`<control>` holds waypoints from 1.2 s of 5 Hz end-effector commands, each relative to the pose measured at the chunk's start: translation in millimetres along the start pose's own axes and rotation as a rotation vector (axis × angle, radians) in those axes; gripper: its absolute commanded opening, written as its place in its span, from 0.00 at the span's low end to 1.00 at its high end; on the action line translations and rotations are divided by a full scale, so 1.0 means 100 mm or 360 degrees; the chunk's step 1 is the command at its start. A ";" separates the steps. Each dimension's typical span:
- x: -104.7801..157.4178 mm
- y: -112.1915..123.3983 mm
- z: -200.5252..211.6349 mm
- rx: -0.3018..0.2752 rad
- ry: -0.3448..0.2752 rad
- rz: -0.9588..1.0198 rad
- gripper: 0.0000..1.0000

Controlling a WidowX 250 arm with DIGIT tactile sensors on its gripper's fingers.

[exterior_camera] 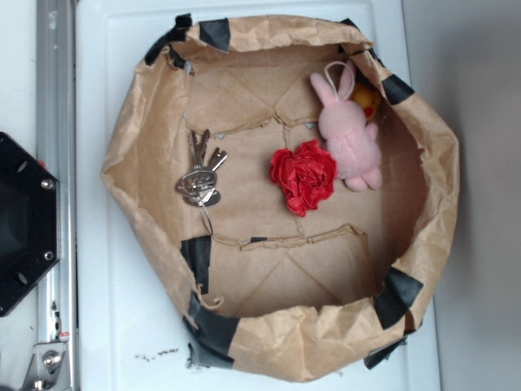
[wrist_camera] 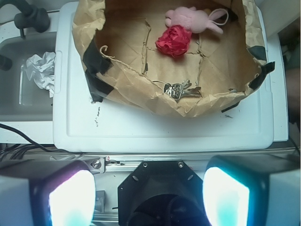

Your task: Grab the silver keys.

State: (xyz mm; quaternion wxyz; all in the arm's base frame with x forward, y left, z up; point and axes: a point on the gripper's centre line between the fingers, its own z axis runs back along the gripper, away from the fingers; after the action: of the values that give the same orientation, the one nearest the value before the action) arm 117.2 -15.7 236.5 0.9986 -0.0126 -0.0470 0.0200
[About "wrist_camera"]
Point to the white plastic bin lid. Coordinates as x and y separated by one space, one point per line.
80 124

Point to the black tape patch left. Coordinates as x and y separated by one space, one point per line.
95 63

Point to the silver key bunch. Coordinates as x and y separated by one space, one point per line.
178 91

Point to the black tape patch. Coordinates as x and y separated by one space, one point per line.
95 63
259 52

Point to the black tape patch right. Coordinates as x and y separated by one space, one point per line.
259 52

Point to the grey plastic tray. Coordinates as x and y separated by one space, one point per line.
20 98

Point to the crumpled white paper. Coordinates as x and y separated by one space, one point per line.
41 70

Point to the black clamp knob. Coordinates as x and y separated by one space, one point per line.
31 16

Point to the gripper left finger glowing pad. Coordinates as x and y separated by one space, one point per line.
46 193

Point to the brown paper bag liner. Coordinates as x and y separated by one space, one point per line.
125 32

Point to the pink plush bunny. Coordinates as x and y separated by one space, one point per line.
197 21

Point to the crumpled red paper ball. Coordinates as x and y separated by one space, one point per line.
175 41

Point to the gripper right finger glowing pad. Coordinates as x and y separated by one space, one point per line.
253 190

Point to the black octagonal mount plate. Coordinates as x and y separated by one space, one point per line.
162 193

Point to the aluminium frame rail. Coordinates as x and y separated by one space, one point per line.
101 163

